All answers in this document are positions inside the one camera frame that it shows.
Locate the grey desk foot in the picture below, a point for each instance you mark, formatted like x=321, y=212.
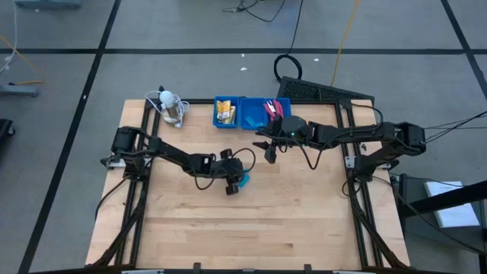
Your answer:
x=19, y=90
x=49, y=4

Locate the black floor device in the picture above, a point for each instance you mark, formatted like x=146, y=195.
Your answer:
x=5, y=127

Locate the black equipment case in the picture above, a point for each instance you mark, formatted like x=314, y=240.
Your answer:
x=304, y=89

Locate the white metal frame bracket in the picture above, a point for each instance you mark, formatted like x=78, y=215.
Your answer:
x=350, y=162
x=116, y=163

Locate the white bulb table lamp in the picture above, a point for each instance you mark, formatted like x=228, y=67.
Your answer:
x=166, y=97

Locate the black aluminium table frame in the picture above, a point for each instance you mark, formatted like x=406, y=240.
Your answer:
x=142, y=198

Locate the small teal stapler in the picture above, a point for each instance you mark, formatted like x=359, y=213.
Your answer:
x=244, y=180
x=250, y=120

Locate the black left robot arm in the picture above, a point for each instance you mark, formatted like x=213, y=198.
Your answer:
x=171, y=152

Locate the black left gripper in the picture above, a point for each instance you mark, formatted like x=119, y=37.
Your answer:
x=228, y=171

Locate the black side cart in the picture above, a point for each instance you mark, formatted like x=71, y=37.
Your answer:
x=409, y=186

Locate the white booklet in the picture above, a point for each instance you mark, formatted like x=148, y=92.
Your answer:
x=456, y=218

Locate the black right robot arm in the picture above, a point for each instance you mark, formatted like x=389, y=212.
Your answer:
x=342, y=133

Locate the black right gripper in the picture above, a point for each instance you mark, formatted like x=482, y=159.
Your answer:
x=296, y=127

